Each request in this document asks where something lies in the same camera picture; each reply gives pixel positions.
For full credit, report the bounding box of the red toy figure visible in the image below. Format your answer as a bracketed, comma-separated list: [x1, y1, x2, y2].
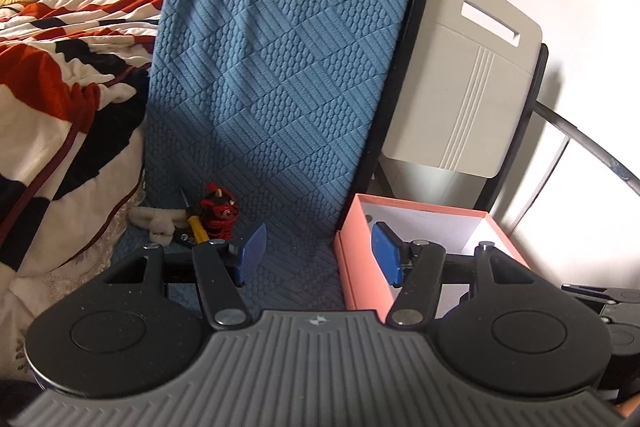
[200, 182, 237, 242]

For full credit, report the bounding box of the pink cardboard box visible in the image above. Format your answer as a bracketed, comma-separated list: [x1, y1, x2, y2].
[333, 193, 531, 323]

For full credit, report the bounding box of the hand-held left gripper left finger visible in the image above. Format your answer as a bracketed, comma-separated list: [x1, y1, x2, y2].
[100, 223, 268, 329]

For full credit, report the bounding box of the yellow handled screwdriver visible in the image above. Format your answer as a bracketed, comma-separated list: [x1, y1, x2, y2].
[179, 188, 211, 247]

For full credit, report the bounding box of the red black white blanket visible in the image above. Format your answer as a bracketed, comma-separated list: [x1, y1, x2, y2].
[0, 0, 168, 273]

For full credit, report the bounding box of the white plastic panel with handle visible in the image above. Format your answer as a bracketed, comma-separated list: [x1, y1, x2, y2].
[381, 0, 544, 178]

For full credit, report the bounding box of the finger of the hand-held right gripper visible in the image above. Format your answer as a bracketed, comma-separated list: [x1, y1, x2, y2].
[562, 283, 640, 307]

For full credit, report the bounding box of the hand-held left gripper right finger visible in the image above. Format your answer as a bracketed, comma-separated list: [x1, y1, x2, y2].
[371, 222, 532, 328]

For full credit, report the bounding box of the black curved hoop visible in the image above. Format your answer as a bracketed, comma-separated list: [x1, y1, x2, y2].
[535, 101, 640, 198]

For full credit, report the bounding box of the white fluffy hair clip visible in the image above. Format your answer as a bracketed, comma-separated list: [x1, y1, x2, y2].
[129, 207, 187, 250]

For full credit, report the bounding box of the blue textured cushion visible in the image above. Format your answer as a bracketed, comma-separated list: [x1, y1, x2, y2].
[116, 0, 415, 313]

